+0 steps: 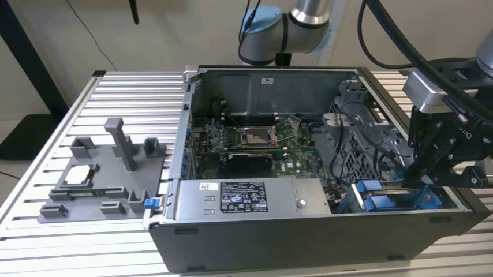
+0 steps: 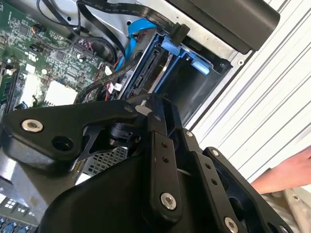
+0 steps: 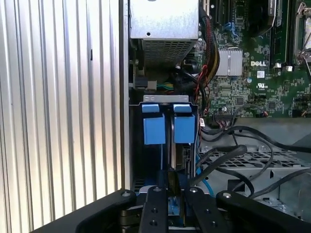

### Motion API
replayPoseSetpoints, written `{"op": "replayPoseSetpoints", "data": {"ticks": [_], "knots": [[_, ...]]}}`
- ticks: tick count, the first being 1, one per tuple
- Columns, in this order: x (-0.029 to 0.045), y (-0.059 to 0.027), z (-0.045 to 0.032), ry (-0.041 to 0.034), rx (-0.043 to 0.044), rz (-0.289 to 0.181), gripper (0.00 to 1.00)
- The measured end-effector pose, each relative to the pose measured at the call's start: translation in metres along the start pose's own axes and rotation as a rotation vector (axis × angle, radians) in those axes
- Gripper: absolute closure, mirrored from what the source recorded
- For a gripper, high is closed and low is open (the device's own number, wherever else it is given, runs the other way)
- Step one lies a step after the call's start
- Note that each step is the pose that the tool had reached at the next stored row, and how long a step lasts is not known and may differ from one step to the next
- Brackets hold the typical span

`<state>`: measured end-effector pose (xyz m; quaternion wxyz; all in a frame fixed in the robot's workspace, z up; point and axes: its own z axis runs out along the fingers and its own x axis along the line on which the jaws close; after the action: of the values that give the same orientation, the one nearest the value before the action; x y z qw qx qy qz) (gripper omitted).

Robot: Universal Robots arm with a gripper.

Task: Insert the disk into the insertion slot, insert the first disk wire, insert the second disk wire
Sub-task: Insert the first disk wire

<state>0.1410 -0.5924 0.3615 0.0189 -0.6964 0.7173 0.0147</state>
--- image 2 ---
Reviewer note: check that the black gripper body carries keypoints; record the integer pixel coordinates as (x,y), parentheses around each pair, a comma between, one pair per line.
(109,199)

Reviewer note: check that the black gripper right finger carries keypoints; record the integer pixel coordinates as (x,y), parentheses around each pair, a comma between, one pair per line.
(209,174)

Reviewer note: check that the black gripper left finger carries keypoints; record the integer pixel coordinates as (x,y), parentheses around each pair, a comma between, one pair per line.
(60,116)

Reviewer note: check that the hard disk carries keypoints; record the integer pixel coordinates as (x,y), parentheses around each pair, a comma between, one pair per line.
(170,46)

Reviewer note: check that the person's bare hand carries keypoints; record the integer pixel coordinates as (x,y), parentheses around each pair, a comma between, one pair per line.
(286,172)

